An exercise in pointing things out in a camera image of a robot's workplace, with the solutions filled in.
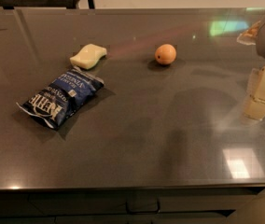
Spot orange fruit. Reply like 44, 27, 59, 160
155, 44, 176, 65

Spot blue kettle chips bag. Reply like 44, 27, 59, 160
18, 66, 104, 130

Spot black drawer handle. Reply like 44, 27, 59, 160
125, 200, 160, 216

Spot yellow sponge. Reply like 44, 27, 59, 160
70, 44, 107, 70

